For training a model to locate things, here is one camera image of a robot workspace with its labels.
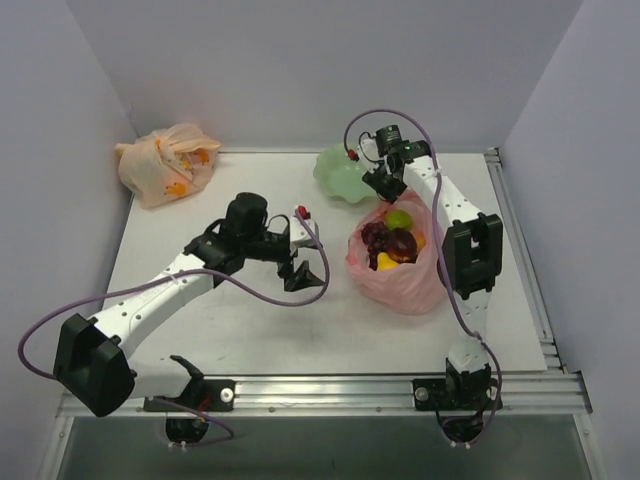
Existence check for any green apple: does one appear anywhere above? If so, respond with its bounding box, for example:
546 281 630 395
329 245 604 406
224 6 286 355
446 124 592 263
384 210 413 230

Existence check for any green leaf-shaped plate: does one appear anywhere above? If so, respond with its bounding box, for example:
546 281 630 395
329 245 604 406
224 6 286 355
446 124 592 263
313 145 377 204

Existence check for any red grape bunch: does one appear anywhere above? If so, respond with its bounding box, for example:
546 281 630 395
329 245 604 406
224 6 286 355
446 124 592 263
360 221 390 271

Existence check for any dark red apple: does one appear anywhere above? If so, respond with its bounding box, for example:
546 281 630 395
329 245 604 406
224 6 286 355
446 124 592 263
386 228 418 263

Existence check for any yellow pear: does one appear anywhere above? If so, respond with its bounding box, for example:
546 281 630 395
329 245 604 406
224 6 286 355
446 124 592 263
377 252 400 271

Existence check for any pink plastic bag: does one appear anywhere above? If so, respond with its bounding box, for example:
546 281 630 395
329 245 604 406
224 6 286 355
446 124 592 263
345 191 446 315

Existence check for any orange peach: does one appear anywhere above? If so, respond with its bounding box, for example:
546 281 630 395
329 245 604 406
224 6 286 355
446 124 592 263
413 232 427 253

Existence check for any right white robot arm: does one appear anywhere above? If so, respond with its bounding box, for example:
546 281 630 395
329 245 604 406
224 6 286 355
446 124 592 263
363 142 503 409

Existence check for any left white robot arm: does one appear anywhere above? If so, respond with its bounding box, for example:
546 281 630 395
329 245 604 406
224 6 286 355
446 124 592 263
53 192 330 417

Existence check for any orange tied plastic bag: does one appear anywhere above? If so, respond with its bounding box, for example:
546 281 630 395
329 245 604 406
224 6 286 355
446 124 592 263
114 123 221 210

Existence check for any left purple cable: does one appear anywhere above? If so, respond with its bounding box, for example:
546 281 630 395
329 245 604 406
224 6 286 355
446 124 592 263
18 207 331 446

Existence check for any purple cable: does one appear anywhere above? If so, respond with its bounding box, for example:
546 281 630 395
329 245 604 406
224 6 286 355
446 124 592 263
343 108 503 444
18 207 331 446

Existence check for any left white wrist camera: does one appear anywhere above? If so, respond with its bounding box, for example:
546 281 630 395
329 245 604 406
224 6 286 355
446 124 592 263
289 205 319 250

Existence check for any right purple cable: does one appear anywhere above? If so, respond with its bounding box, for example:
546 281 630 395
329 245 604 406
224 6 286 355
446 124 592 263
343 108 503 444

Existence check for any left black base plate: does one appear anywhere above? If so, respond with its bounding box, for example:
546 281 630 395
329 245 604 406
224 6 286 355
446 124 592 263
143 378 237 413

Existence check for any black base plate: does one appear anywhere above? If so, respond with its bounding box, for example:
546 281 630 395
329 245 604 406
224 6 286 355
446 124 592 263
143 378 237 413
412 377 503 412

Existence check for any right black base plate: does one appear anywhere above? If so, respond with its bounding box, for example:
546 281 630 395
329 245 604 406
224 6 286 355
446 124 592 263
412 377 503 412

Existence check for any aluminium rail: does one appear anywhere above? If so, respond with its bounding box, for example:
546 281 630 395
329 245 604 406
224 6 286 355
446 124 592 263
57 374 594 419

